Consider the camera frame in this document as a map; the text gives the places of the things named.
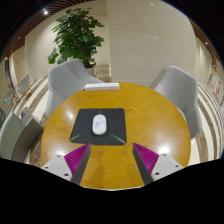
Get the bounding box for green potted plant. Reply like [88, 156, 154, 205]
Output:
[47, 7, 105, 77]

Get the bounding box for white power strip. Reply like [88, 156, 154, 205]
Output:
[84, 82, 120, 92]

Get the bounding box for black mouse pad green lines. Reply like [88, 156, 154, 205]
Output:
[69, 107, 127, 146]

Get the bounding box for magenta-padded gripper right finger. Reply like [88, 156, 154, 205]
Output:
[132, 142, 184, 185]

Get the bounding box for small light grey chair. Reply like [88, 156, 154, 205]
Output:
[16, 73, 33, 98]

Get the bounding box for white cartoon-print computer mouse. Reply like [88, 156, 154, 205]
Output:
[91, 113, 108, 136]

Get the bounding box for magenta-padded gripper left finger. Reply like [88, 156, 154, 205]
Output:
[41, 143, 92, 186]

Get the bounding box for grey shell chair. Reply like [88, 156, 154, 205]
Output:
[0, 106, 45, 163]
[148, 64, 204, 140]
[44, 59, 105, 120]

